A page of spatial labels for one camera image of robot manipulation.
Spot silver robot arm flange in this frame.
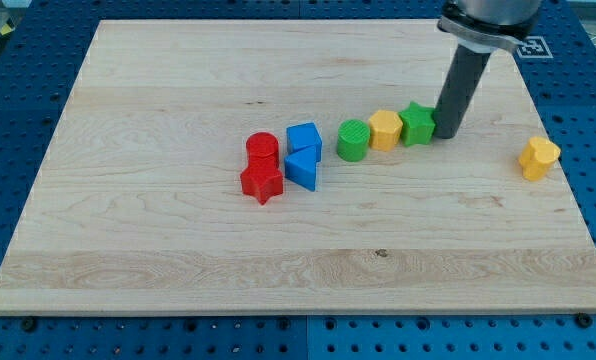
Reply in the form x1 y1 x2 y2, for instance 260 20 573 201
437 0 542 54

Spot yellow heart block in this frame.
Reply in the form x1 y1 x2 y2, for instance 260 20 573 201
518 136 561 181

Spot blue triangle block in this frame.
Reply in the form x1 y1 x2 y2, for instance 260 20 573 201
284 147 317 191

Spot red star block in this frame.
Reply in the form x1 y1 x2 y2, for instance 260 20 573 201
240 160 284 205

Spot blue cube block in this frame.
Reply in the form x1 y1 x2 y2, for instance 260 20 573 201
286 122 322 162

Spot red cylinder block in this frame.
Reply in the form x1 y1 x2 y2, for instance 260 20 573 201
246 132 279 168

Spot green cylinder block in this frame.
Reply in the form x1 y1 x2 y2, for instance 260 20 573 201
336 119 370 162

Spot wooden board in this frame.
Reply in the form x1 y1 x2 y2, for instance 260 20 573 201
0 20 596 316

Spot yellow hexagon block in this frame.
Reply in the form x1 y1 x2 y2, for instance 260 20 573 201
369 110 403 152

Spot green star block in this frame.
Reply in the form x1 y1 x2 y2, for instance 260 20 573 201
398 101 436 147

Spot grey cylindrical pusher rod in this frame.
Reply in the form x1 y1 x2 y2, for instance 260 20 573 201
432 45 490 139

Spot white fiducial marker tag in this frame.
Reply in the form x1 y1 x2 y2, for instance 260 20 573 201
516 35 553 59

